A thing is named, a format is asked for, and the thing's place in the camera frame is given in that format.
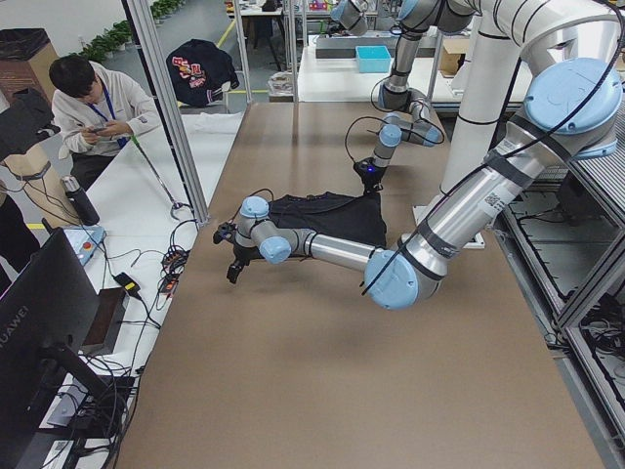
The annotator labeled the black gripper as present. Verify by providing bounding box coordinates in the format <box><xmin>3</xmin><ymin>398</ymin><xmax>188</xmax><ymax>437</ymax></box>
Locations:
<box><xmin>212</xmin><ymin>220</ymin><xmax>253</xmax><ymax>285</ymax></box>
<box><xmin>353</xmin><ymin>158</ymin><xmax>386</xmax><ymax>193</ymax></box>

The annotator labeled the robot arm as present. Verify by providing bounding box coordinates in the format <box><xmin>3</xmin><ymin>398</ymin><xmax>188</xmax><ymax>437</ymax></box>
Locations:
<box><xmin>354</xmin><ymin>1</ymin><xmax>475</xmax><ymax>194</ymax></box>
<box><xmin>213</xmin><ymin>58</ymin><xmax>622</xmax><ymax>310</ymax></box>

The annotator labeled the black power adapter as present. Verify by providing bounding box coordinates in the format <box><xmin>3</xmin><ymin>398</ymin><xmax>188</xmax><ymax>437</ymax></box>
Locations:
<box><xmin>113</xmin><ymin>273</ymin><xmax>140</xmax><ymax>298</ymax></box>

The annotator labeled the aluminium frame post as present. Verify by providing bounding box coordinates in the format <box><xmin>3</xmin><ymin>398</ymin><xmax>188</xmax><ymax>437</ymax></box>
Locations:
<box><xmin>121</xmin><ymin>0</ymin><xmax>210</xmax><ymax>227</ymax></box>

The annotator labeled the black t-shirt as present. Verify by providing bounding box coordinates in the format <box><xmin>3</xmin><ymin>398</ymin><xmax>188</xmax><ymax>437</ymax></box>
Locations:
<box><xmin>229</xmin><ymin>192</ymin><xmax>390</xmax><ymax>265</ymax></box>

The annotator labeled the blue plastic tray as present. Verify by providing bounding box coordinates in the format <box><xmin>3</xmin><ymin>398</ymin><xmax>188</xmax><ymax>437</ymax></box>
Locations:
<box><xmin>355</xmin><ymin>45</ymin><xmax>392</xmax><ymax>73</ymax></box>

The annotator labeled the seated person white hoodie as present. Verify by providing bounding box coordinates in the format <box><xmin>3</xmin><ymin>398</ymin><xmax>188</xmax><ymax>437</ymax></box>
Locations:
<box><xmin>49</xmin><ymin>55</ymin><xmax>161</xmax><ymax>190</ymax></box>

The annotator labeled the black water bottle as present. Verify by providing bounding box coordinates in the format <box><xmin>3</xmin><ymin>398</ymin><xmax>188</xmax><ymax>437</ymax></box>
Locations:
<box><xmin>61</xmin><ymin>175</ymin><xmax>100</xmax><ymax>226</ymax></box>

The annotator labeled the grabber stick tool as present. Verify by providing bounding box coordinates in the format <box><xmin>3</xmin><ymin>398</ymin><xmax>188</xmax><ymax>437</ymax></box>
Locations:
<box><xmin>130</xmin><ymin>136</ymin><xmax>191</xmax><ymax>221</ymax></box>

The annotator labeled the dark wooden box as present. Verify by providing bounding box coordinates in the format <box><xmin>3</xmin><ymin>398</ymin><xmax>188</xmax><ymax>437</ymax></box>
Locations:
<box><xmin>81</xmin><ymin>286</ymin><xmax>129</xmax><ymax>355</ymax></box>

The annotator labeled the black Huawei monitor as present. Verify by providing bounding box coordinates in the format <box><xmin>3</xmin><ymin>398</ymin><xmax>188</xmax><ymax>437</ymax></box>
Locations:
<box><xmin>1</xmin><ymin>229</ymin><xmax>110</xmax><ymax>468</ymax></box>

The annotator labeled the dark varsity jacket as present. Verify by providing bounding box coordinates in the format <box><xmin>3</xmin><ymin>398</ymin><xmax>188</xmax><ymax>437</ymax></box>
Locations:
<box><xmin>166</xmin><ymin>39</ymin><xmax>239</xmax><ymax>107</ymax></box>

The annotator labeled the brown cardboard bin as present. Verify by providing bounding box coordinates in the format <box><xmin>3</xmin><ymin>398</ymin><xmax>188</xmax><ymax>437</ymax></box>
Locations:
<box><xmin>1</xmin><ymin>27</ymin><xmax>59</xmax><ymax>105</ymax></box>

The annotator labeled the blue teach pendant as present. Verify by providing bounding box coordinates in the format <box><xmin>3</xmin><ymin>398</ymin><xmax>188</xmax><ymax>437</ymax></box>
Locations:
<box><xmin>62</xmin><ymin>226</ymin><xmax>106</xmax><ymax>266</ymax></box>

